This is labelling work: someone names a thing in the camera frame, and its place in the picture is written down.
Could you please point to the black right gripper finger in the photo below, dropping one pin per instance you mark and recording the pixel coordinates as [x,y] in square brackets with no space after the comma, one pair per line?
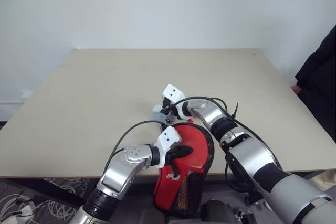
[170,120]

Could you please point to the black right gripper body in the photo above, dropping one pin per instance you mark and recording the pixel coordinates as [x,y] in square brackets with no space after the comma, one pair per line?
[168,107]

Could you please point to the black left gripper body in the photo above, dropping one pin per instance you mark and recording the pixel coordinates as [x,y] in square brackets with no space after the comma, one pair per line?
[172,154]

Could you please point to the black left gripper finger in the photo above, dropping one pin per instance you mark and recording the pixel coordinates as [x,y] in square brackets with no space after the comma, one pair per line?
[175,171]
[184,151]

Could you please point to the red and black mesh bag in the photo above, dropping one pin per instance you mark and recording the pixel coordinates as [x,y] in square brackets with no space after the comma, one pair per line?
[168,190]

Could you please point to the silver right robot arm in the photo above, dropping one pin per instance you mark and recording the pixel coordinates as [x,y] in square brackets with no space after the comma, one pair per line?
[249,161]

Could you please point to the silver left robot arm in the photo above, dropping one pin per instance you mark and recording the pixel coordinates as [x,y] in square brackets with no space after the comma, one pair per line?
[118,174]

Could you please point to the person's bare hand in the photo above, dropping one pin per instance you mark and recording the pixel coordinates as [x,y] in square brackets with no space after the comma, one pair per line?
[296,89]

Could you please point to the blue-grey soft lump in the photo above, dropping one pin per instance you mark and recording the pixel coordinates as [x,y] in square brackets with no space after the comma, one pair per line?
[157,115]

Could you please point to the dark rounded shape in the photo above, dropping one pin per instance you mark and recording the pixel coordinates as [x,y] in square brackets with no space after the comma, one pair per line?
[218,212]

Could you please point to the black table leg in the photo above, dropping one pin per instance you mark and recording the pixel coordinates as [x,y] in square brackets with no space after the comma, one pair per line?
[52,191]

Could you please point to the beige bag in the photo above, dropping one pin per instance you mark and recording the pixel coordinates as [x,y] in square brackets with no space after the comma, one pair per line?
[325,179]

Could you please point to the person's black jacket sleeve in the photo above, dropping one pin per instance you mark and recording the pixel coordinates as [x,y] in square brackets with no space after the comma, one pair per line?
[321,77]

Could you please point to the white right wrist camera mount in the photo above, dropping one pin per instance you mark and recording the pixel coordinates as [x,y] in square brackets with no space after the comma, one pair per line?
[172,93]

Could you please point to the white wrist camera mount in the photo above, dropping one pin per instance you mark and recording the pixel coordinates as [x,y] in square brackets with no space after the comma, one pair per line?
[172,93]
[168,137]

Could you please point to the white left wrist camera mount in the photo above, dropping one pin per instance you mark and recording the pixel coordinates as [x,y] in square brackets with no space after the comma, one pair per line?
[168,137]

